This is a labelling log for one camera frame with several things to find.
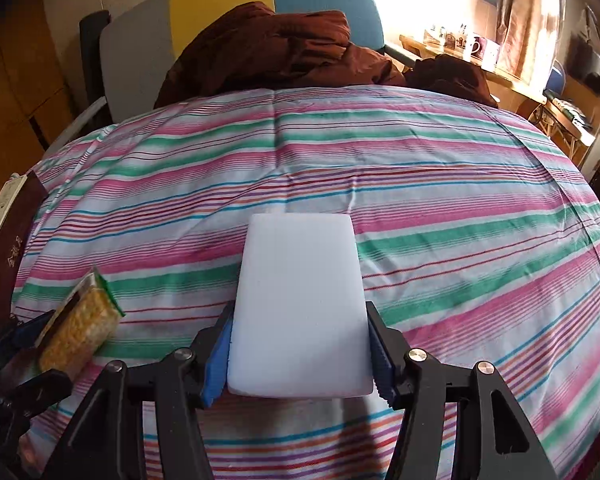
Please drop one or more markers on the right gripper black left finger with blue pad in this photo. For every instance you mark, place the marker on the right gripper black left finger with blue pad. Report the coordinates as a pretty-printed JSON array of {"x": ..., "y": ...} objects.
[{"x": 105, "y": 436}]

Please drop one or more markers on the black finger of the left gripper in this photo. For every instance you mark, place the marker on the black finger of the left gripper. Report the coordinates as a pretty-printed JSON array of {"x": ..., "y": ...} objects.
[{"x": 19, "y": 404}]

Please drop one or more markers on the yellow snack packet green edge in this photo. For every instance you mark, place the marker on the yellow snack packet green edge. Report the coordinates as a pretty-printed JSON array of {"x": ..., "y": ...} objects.
[{"x": 77, "y": 329}]

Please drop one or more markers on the white sponge block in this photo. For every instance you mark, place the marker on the white sponge block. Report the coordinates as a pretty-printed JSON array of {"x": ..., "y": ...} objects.
[{"x": 300, "y": 327}]

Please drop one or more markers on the dark red storage box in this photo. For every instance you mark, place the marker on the dark red storage box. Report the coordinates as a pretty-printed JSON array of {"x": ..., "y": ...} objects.
[{"x": 14, "y": 233}]

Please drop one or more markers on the striped tablecloth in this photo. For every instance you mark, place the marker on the striped tablecloth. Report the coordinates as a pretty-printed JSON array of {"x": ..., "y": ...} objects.
[{"x": 478, "y": 239}]

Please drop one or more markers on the cream tall box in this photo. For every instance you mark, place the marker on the cream tall box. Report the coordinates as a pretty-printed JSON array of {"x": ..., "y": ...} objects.
[{"x": 9, "y": 192}]

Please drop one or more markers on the wooden wardrobe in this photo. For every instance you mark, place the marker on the wooden wardrobe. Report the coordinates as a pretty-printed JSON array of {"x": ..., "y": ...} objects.
[{"x": 36, "y": 104}]

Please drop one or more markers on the pink mug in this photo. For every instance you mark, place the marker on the pink mug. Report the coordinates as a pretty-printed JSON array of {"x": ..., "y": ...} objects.
[{"x": 482, "y": 48}]

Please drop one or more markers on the dark red jacket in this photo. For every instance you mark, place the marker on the dark red jacket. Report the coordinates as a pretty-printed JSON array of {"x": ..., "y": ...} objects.
[{"x": 253, "y": 47}]

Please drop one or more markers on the beige curtain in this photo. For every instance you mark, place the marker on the beige curtain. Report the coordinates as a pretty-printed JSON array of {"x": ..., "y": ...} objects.
[{"x": 528, "y": 32}]

